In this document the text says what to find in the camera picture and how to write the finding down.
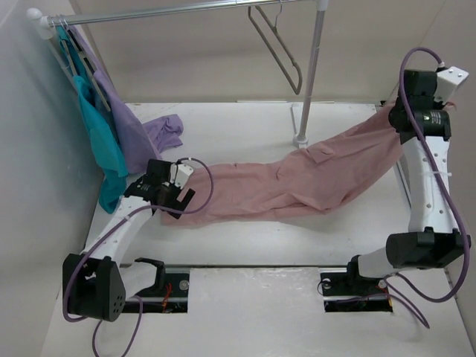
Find pink trousers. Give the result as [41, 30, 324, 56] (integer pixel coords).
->
[161, 103, 402, 227]

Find grey clothes hanger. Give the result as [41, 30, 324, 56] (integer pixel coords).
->
[247, 1, 302, 94]

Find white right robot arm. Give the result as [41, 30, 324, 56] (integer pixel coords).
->
[344, 66, 469, 293]

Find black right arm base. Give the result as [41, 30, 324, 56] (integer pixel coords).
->
[317, 269, 393, 313]

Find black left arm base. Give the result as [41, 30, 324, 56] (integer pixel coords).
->
[120, 263, 190, 314]

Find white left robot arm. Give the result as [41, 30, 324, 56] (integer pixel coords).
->
[62, 159, 195, 322]

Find grey hanger with purple garment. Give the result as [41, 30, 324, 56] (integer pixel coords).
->
[67, 28, 111, 112]

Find grey hanger with teal garment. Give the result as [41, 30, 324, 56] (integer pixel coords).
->
[56, 27, 86, 79]

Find purple hanging garment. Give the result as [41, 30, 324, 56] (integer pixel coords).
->
[69, 26, 184, 174]

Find teal hanging garment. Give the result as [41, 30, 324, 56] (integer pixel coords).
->
[55, 28, 129, 214]

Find grey vertical rack pole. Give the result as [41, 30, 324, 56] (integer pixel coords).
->
[303, 1, 328, 113]

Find white rack corner joint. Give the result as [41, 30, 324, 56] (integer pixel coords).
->
[26, 7, 54, 40]

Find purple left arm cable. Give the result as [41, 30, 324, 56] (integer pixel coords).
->
[62, 158, 214, 357]

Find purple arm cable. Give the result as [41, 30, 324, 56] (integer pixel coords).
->
[382, 47, 472, 330]
[62, 158, 214, 357]

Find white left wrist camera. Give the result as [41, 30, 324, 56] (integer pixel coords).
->
[169, 163, 194, 189]

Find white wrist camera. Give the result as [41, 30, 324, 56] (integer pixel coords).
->
[169, 163, 194, 189]
[434, 66, 469, 106]

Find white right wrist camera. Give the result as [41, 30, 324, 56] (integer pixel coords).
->
[434, 66, 469, 106]

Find silver horizontal rack rail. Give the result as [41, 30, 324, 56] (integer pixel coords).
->
[41, 0, 321, 27]

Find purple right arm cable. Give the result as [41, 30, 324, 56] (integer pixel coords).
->
[382, 47, 472, 330]

